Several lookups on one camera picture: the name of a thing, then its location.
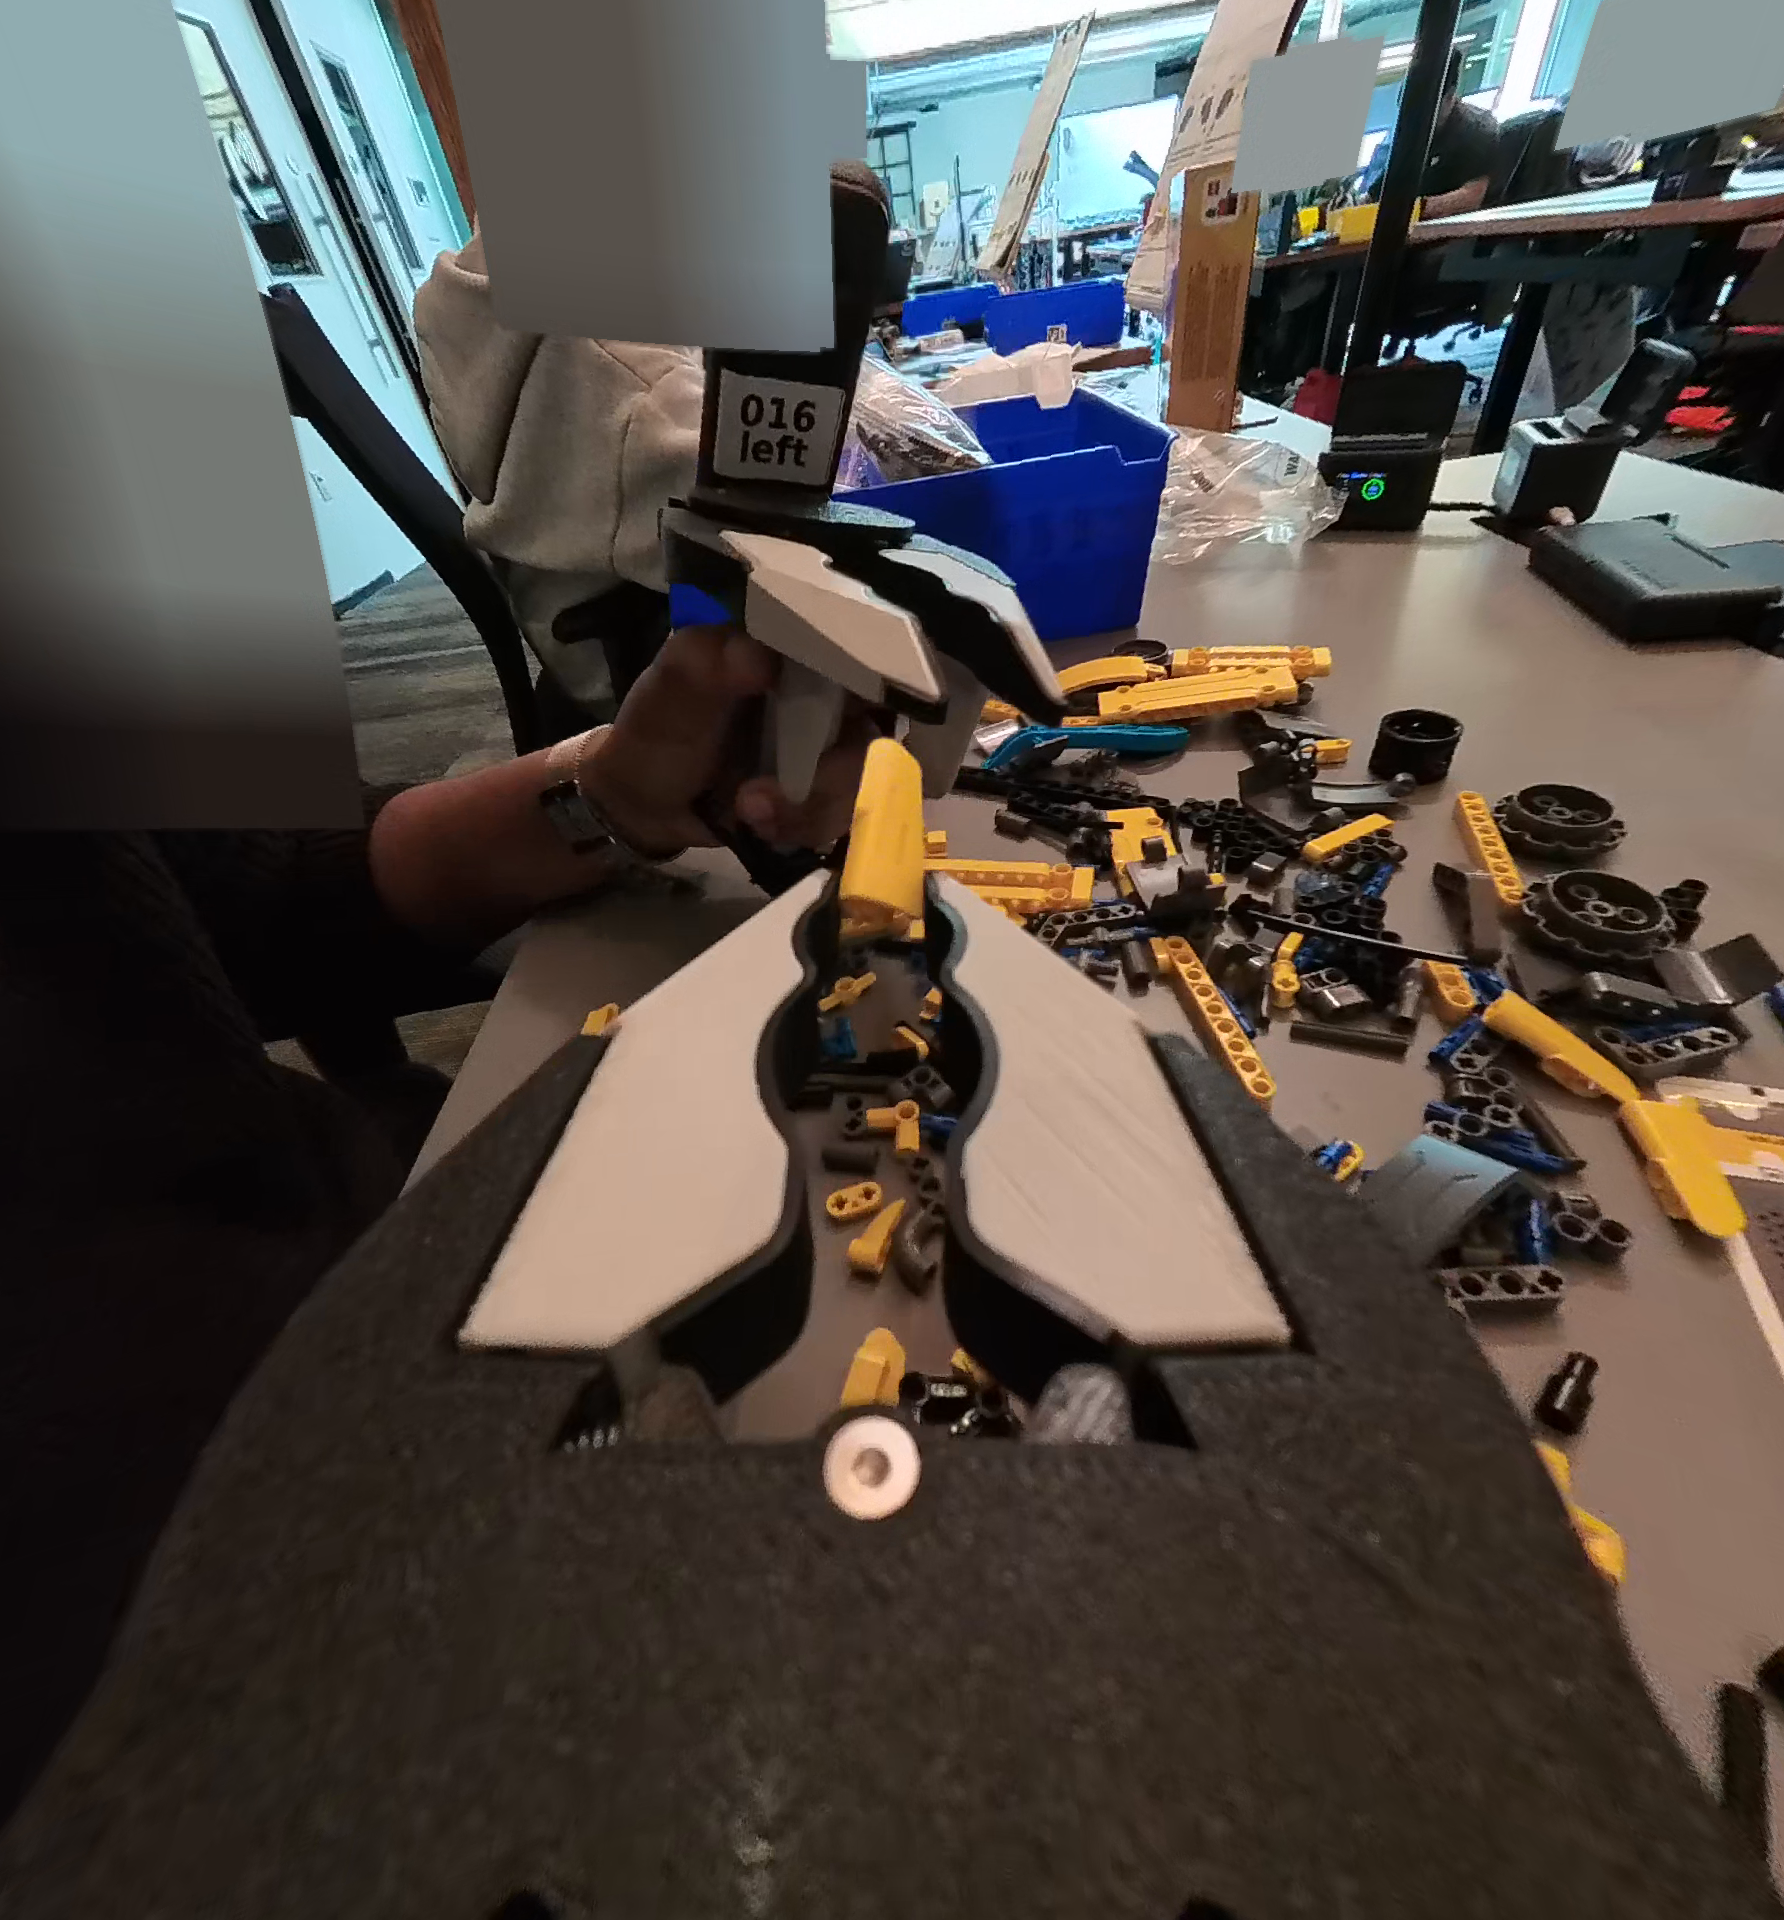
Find clear plastic bag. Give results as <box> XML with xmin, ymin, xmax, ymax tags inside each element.
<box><xmin>1154</xmin><ymin>423</ymin><xmax>1351</xmax><ymax>564</ymax></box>
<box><xmin>846</xmin><ymin>352</ymin><xmax>1013</xmax><ymax>475</ymax></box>

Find cardboard sign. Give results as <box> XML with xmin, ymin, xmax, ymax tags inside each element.
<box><xmin>981</xmin><ymin>14</ymin><xmax>1095</xmax><ymax>280</ymax></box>

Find black flat case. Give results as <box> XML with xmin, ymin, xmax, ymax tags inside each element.
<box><xmin>1525</xmin><ymin>512</ymin><xmax>1784</xmax><ymax>647</ymax></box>

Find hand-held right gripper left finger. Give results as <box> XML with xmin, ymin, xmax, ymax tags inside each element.
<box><xmin>458</xmin><ymin>870</ymin><xmax>846</xmax><ymax>1410</ymax></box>

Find wooden background desk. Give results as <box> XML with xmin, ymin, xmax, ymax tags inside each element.
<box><xmin>1253</xmin><ymin>150</ymin><xmax>1784</xmax><ymax>272</ymax></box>

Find person's left forearm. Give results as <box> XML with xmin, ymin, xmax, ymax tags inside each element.
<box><xmin>365</xmin><ymin>741</ymin><xmax>609</xmax><ymax>916</ymax></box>

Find person's left hand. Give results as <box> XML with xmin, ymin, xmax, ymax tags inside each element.
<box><xmin>577</xmin><ymin>623</ymin><xmax>857</xmax><ymax>864</ymax></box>

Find grey and black charging dock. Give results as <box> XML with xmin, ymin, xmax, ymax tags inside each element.
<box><xmin>1491</xmin><ymin>338</ymin><xmax>1696</xmax><ymax>517</ymax></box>

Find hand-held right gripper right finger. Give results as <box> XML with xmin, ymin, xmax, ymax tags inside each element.
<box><xmin>923</xmin><ymin>870</ymin><xmax>1297</xmax><ymax>1396</ymax></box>

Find wristwatch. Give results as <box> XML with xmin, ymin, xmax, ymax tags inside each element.
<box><xmin>537</xmin><ymin>723</ymin><xmax>684</xmax><ymax>864</ymax></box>

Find pile of building pieces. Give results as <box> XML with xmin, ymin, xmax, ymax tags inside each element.
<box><xmin>577</xmin><ymin>638</ymin><xmax>1784</xmax><ymax>1853</ymax></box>

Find blue plastic bin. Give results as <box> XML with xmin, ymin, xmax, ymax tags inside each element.
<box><xmin>830</xmin><ymin>380</ymin><xmax>1178</xmax><ymax>632</ymax></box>

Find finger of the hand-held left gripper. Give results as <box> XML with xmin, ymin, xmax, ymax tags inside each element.
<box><xmin>717</xmin><ymin>528</ymin><xmax>951</xmax><ymax>710</ymax></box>
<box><xmin>877</xmin><ymin>543</ymin><xmax>1069</xmax><ymax>794</ymax></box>

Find black cylinder piece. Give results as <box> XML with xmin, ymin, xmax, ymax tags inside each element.
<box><xmin>1370</xmin><ymin>705</ymin><xmax>1467</xmax><ymax>785</ymax></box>

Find person's dark garment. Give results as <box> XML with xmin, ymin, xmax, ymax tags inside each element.
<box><xmin>0</xmin><ymin>825</ymin><xmax>534</xmax><ymax>1920</ymax></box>

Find black pole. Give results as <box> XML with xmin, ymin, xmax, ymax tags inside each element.
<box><xmin>1342</xmin><ymin>0</ymin><xmax>1464</xmax><ymax>437</ymax></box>

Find black device with green light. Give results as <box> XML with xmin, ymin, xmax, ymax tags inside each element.
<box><xmin>1313</xmin><ymin>360</ymin><xmax>1486</xmax><ymax>534</ymax></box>

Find black office chair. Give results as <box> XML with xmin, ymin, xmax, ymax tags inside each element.
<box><xmin>258</xmin><ymin>285</ymin><xmax>637</xmax><ymax>759</ymax></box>

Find yellow building piece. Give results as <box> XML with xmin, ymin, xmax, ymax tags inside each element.
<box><xmin>835</xmin><ymin>733</ymin><xmax>927</xmax><ymax>948</ymax></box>

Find tall cardboard box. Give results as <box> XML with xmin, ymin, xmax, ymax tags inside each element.
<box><xmin>1123</xmin><ymin>150</ymin><xmax>1253</xmax><ymax>437</ymax></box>

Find black wheel hub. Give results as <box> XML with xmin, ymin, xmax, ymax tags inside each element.
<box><xmin>1488</xmin><ymin>779</ymin><xmax>1632</xmax><ymax>864</ymax></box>
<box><xmin>1520</xmin><ymin>867</ymin><xmax>1679</xmax><ymax>971</ymax></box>

